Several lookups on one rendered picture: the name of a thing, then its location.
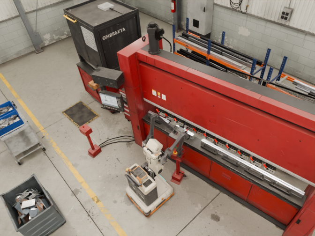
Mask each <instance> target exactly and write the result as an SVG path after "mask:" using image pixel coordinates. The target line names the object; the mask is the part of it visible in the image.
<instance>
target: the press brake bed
mask: <svg viewBox="0 0 315 236"><path fill-rule="evenodd" d="M143 124H144V130H145V136H146V138H147V137H148V135H149V133H150V124H149V123H148V122H146V121H144V120H143ZM153 136H154V139H156V140H157V141H158V142H160V143H161V144H162V145H163V147H162V149H161V151H163V152H164V153H165V150H166V149H167V148H170V147H171V146H172V145H173V143H174V142H175V141H176V139H173V138H172V137H170V136H169V134H167V133H165V132H164V131H162V130H160V129H158V128H157V127H155V126H154V131H153ZM182 148H183V149H184V150H185V157H184V158H183V160H182V162H181V163H180V166H181V167H183V168H184V169H186V170H187V171H189V172H191V173H192V174H194V175H195V176H197V177H199V178H200V179H202V180H203V181H205V182H206V183H208V184H210V185H212V186H213V187H215V188H217V189H218V190H220V191H221V192H223V193H224V194H226V195H227V196H229V197H231V198H232V199H234V200H236V201H237V202H239V203H241V204H242V205H244V206H245V207H247V208H249V209H250V210H252V211H253V212H255V213H257V214H258V215H260V216H261V217H263V218H265V219H266V220H268V221H269V222H271V223H273V224H274V225H276V226H278V227H279V228H281V229H282V230H285V228H286V226H287V225H288V224H289V223H290V222H291V221H292V219H293V218H294V217H295V215H296V214H297V213H298V212H299V210H300V208H299V207H298V206H296V205H294V204H292V203H291V202H289V201H287V200H285V199H283V198H282V197H280V196H278V195H276V194H274V193H272V192H271V191H269V190H267V189H265V188H264V187H262V186H260V185H258V184H257V183H255V182H253V181H251V180H249V179H248V178H246V177H244V176H242V175H241V174H239V173H237V172H235V171H234V170H232V169H230V168H228V167H226V166H224V165H223V164H221V163H219V162H217V161H215V160H214V159H212V158H210V157H208V156H207V155H205V154H203V153H201V152H199V151H198V150H196V149H194V148H192V147H191V146H189V145H187V144H185V143H183V145H182ZM222 173H225V174H226V175H228V176H230V177H231V178H230V180H229V179H227V178H225V177H223V176H222Z"/></svg>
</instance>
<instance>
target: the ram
mask: <svg viewBox="0 0 315 236"><path fill-rule="evenodd" d="M139 69H140V76H141V82H142V91H143V97H144V98H145V99H147V100H149V101H151V102H153V103H155V104H157V105H159V106H161V107H163V108H165V109H167V110H169V111H171V112H173V113H175V114H177V115H179V116H181V117H183V118H185V119H187V120H189V121H191V122H193V123H195V124H197V125H199V126H201V127H203V128H205V129H207V130H209V131H211V132H213V133H215V134H217V135H219V136H221V137H223V138H225V139H226V140H228V141H230V142H232V143H234V144H236V145H238V146H240V147H242V148H244V149H246V150H248V151H250V152H252V153H254V154H256V155H258V156H260V157H262V158H264V159H266V160H268V161H270V162H272V163H274V164H276V165H278V166H280V167H282V168H284V169H286V170H288V171H290V172H292V173H294V174H296V175H298V176H300V177H302V178H304V179H306V180H308V181H310V182H312V183H314V184H315V133H314V132H312V131H309V130H307V129H305V128H302V127H300V126H297V125H295V124H292V123H290V122H287V121H285V120H282V119H280V118H277V117H275V116H273V115H270V114H268V113H266V112H263V111H261V110H258V109H256V108H253V107H251V106H249V105H246V104H244V103H241V102H239V101H236V100H234V99H231V98H229V97H226V96H224V95H222V94H219V93H217V92H215V91H212V90H210V89H207V88H205V87H202V86H200V85H197V84H195V83H192V82H190V81H187V80H185V79H182V78H180V77H178V76H176V75H173V74H171V73H168V72H166V71H163V70H161V69H158V68H156V67H154V66H151V65H148V64H146V63H144V62H141V63H140V64H139ZM152 90H155V91H156V95H157V96H155V95H153V93H152ZM158 92H159V93H160V98H159V97H158V96H159V95H158ZM162 94H163V95H165V97H166V100H164V99H162ZM145 101H146V100H145ZM147 102H148V101H147ZM149 103H150V102H149ZM150 104H152V103H150ZM152 105H154V104H152ZM154 106H156V105H154ZM156 107H158V106H156ZM158 108H160V107H158ZM160 109H162V108H160ZM162 110H164V109H162ZM164 111H166V110H164ZM166 112H168V111H166ZM168 113H170V112H168ZM170 114H172V113H170ZM172 115H174V114H172ZM174 116H176V115H174ZM176 117H178V116H176ZM178 118H180V117H178ZM180 119H182V118H180ZM182 120H184V119H182ZM184 121H186V120H184ZM186 122H188V121H186ZM188 123H190V122H188ZM190 124H192V123H190ZM192 125H194V124H192ZM194 126H196V125H194ZM196 127H198V126H196ZM198 128H200V127H198ZM200 129H202V128H200ZM202 130H204V129H202ZM204 131H206V130H204ZM206 132H208V131H206ZM208 133H209V134H211V135H213V136H215V137H217V138H219V139H221V140H223V141H225V140H224V139H222V138H220V137H218V136H216V135H214V134H212V133H210V132H208ZM225 142H227V141H225ZM230 142H227V143H229V144H231V145H233V146H235V147H237V148H239V149H241V150H243V151H245V152H247V153H249V154H251V155H253V156H255V155H254V154H252V153H250V152H248V151H246V150H244V149H242V148H240V147H238V146H236V145H234V144H232V143H230ZM255 157H257V156H255ZM257 158H259V157H257ZM259 159H261V158H259ZM261 160H262V161H264V162H266V163H268V164H270V165H272V166H274V167H276V168H278V169H280V170H282V171H284V172H286V173H288V174H290V175H292V176H294V177H296V178H298V179H300V180H302V181H304V182H306V183H308V184H310V185H312V186H314V187H315V185H313V184H311V183H309V182H307V181H305V180H303V179H301V178H299V177H297V176H295V175H293V174H291V173H289V172H287V171H285V170H283V169H281V168H279V167H277V166H275V165H273V164H271V163H269V162H267V161H265V160H263V159H261Z"/></svg>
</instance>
